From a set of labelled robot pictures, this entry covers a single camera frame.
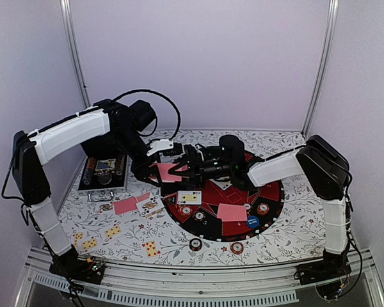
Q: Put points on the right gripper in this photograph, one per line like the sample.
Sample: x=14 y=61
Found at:
x=198 y=167

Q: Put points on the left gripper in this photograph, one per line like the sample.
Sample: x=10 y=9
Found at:
x=141 y=173

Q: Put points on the spades community card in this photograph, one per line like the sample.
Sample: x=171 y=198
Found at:
x=222 y=185

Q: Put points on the two of clubs card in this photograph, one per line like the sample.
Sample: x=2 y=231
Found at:
x=189 y=198

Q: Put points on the dark chips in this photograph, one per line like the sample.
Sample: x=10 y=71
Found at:
x=199 y=216
x=248 y=206

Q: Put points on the face-down card seat four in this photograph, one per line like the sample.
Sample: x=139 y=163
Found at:
x=221 y=208

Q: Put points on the face-down red card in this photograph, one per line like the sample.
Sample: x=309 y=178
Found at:
x=126 y=205
x=143 y=197

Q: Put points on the blue small blind button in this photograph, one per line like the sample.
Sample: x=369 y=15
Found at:
x=253 y=222

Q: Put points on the orange poker chip stack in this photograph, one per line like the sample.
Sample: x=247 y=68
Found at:
x=236 y=248

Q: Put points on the dark poker chip stack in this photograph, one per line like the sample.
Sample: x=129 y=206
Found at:
x=195 y=244

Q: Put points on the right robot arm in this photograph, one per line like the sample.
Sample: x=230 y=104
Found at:
x=327 y=172

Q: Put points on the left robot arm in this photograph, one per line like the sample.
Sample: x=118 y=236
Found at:
x=116 y=125

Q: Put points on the round red black poker mat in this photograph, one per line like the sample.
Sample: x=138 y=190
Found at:
x=213 y=202

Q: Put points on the aluminium poker case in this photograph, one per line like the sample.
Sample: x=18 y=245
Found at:
x=103 y=179

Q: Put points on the face card on cloth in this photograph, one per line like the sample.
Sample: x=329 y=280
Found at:
x=105 y=208

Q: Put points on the hearts card on cloth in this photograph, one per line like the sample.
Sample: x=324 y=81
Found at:
x=151 y=248

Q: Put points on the diamonds card bottom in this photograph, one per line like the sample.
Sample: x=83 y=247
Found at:
x=89 y=244

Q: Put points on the diamonds card left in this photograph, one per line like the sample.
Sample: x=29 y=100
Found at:
x=78 y=237

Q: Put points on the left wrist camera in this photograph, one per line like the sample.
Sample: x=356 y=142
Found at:
x=165 y=146

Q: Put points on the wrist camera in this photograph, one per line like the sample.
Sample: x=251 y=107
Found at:
x=193 y=153
x=165 y=146

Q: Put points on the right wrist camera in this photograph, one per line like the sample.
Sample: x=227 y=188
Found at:
x=193 y=153

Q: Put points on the front aluminium rail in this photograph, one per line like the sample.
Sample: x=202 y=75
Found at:
x=134 y=284

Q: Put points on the right aluminium frame post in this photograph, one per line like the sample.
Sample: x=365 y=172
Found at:
x=331 y=20

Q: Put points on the aluminium frame post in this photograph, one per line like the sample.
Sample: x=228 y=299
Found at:
x=331 y=20
x=68 y=24

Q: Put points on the left aluminium frame post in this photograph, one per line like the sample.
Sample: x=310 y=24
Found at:
x=68 y=24

